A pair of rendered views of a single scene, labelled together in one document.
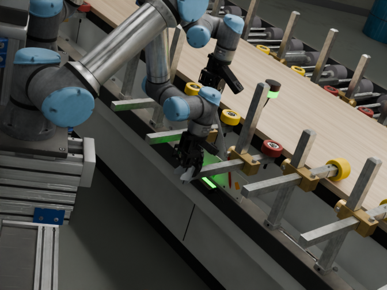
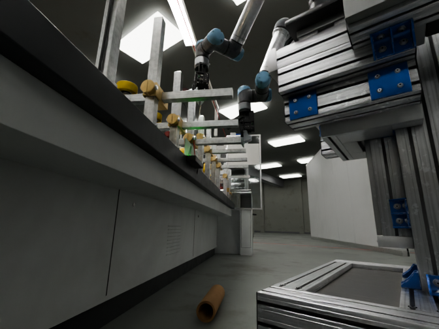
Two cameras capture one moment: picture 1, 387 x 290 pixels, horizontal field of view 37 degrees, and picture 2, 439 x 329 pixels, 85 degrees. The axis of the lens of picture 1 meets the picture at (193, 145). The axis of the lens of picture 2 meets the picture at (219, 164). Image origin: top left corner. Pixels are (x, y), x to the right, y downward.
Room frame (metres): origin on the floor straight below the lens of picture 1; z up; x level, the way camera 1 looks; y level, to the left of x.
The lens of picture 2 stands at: (2.52, 0.97, 0.38)
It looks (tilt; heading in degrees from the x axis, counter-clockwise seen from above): 14 degrees up; 236
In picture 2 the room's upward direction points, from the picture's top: 1 degrees clockwise
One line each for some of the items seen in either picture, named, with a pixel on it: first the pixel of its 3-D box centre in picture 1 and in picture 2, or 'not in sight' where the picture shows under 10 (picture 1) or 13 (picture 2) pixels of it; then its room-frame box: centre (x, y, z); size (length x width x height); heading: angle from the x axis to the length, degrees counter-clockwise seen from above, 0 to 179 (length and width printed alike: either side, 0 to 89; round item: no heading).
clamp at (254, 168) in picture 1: (243, 160); (190, 141); (1.94, -0.20, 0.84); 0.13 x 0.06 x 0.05; 47
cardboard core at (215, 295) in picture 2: not in sight; (212, 301); (1.83, -0.08, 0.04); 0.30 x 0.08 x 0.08; 47
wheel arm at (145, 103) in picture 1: (155, 102); (174, 97); (2.21, 0.20, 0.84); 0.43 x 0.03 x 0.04; 137
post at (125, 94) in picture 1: (134, 54); (113, 12); (2.47, 0.38, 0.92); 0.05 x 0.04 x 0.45; 47
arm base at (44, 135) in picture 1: (30, 111); not in sight; (1.38, 0.46, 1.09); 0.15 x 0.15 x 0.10
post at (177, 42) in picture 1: (168, 78); (155, 71); (2.29, 0.19, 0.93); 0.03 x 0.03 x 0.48; 47
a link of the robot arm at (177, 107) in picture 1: (179, 105); (261, 94); (1.64, 0.08, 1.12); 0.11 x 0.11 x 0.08; 49
